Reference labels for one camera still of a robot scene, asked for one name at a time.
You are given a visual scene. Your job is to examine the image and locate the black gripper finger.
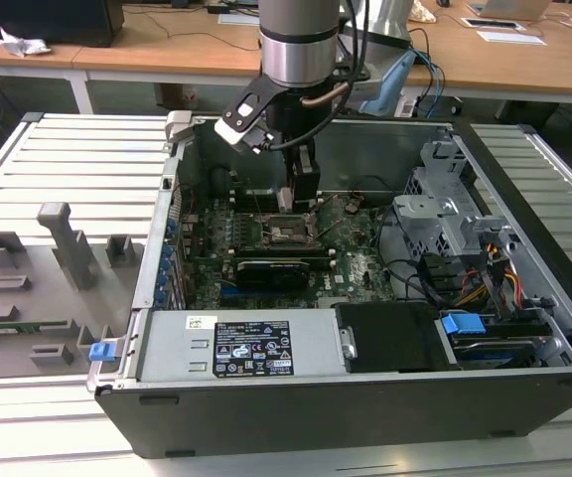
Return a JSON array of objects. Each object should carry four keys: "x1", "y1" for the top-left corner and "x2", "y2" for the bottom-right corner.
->
[{"x1": 292, "y1": 160, "x2": 324, "y2": 211}]

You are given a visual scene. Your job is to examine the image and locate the silver square CPU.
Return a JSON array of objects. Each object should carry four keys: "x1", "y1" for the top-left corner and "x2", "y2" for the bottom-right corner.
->
[{"x1": 275, "y1": 186, "x2": 296, "y2": 216}]

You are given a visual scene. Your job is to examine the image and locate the CPU socket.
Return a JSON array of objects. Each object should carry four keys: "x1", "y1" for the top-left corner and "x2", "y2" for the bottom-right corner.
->
[{"x1": 259, "y1": 212, "x2": 323, "y2": 251}]

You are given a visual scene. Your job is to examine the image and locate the black RAM slot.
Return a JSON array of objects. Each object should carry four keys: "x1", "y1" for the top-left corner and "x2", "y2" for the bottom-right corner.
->
[
  {"x1": 224, "y1": 245, "x2": 337, "y2": 260},
  {"x1": 229, "y1": 187, "x2": 323, "y2": 202},
  {"x1": 229, "y1": 197, "x2": 324, "y2": 214},
  {"x1": 226, "y1": 254, "x2": 339, "y2": 271}
]

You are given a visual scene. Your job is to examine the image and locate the green motherboard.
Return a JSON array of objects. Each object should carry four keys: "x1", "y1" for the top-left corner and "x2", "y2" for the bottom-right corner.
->
[{"x1": 179, "y1": 191, "x2": 401, "y2": 312}]

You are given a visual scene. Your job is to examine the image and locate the grey metal drive cage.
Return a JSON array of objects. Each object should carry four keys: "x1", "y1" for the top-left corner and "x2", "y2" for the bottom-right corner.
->
[{"x1": 392, "y1": 138, "x2": 516, "y2": 260}]

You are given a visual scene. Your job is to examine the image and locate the white power strip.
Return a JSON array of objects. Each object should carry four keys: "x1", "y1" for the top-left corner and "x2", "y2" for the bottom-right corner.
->
[{"x1": 395, "y1": 95, "x2": 419, "y2": 118}]

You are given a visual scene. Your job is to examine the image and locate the white paper sheet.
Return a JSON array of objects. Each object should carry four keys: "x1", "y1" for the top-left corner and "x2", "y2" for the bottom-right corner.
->
[
  {"x1": 476, "y1": 29, "x2": 548, "y2": 47},
  {"x1": 217, "y1": 13, "x2": 261, "y2": 27}
]

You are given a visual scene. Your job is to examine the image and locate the brown cardboard box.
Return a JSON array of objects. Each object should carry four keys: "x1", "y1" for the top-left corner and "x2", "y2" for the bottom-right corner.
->
[{"x1": 158, "y1": 82, "x2": 201, "y2": 108}]

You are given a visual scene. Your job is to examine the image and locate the wooden desk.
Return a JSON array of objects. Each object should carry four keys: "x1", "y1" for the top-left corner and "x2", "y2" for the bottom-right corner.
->
[
  {"x1": 71, "y1": 0, "x2": 572, "y2": 119},
  {"x1": 0, "y1": 4, "x2": 124, "y2": 116}
]

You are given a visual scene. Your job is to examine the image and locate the beige crumpled lump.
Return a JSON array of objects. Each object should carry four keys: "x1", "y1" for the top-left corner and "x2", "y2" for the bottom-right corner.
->
[{"x1": 411, "y1": 0, "x2": 439, "y2": 24}]

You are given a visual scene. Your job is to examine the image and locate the black plastic shroud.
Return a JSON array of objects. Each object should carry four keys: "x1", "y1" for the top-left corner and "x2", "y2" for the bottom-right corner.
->
[{"x1": 335, "y1": 301, "x2": 462, "y2": 376}]

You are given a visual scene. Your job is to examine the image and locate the hard disk in blue carrier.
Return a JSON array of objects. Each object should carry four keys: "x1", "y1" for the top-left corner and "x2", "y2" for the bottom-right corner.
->
[{"x1": 439, "y1": 308, "x2": 553, "y2": 373}]

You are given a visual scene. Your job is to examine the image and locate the grey power supply, black label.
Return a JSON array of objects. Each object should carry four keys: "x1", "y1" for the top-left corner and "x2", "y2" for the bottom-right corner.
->
[{"x1": 136, "y1": 310, "x2": 348, "y2": 384}]

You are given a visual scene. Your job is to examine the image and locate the white-framed tablet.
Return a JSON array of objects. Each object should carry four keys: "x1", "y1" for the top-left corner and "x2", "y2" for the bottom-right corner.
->
[{"x1": 461, "y1": 16, "x2": 528, "y2": 32}]

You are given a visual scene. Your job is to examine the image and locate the black open PC case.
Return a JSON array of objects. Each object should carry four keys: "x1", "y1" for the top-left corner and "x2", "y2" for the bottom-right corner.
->
[{"x1": 85, "y1": 109, "x2": 572, "y2": 461}]

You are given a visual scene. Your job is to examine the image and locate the silver laptop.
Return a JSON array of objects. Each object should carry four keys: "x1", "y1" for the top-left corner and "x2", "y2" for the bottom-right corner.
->
[{"x1": 466, "y1": 0, "x2": 551, "y2": 23}]

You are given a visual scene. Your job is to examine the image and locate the blue plastic case latch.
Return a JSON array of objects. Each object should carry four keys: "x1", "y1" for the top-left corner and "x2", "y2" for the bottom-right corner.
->
[{"x1": 88, "y1": 341, "x2": 119, "y2": 364}]

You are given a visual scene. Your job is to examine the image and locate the black computer box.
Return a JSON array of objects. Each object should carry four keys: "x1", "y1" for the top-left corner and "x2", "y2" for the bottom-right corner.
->
[{"x1": 0, "y1": 0, "x2": 126, "y2": 49}]

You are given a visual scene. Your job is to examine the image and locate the crumpled white paper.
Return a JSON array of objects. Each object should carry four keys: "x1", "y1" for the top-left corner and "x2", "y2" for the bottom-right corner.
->
[{"x1": 0, "y1": 26, "x2": 54, "y2": 59}]

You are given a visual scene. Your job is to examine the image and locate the grey parts rack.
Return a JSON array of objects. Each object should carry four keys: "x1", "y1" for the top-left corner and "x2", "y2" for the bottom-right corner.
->
[{"x1": 0, "y1": 201, "x2": 143, "y2": 382}]

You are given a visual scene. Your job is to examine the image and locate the green RAM stick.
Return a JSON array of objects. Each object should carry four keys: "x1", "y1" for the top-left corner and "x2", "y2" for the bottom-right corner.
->
[{"x1": 0, "y1": 321, "x2": 70, "y2": 334}]

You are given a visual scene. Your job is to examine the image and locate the white wrist camera, black bracket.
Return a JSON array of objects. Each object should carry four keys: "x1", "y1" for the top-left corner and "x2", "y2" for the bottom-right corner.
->
[{"x1": 214, "y1": 74, "x2": 290, "y2": 156}]

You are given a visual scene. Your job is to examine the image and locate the blue cable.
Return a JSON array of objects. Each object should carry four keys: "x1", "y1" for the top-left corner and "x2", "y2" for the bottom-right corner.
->
[{"x1": 412, "y1": 47, "x2": 449, "y2": 120}]

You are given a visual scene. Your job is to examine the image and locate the yellow red wire bundle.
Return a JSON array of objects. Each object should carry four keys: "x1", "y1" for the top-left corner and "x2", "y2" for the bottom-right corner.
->
[{"x1": 457, "y1": 238, "x2": 528, "y2": 312}]

